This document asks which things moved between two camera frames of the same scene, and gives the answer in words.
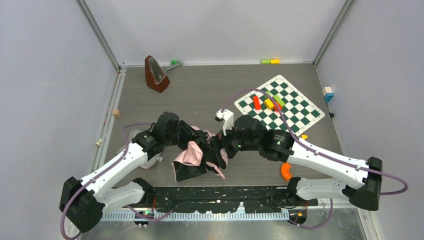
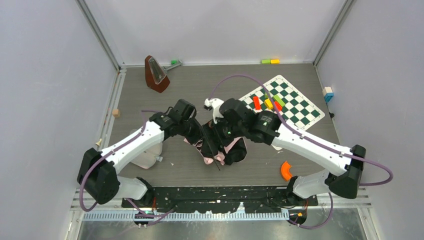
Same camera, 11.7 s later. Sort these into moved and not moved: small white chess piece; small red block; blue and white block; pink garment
Moved: pink garment
Not moved: blue and white block; small red block; small white chess piece
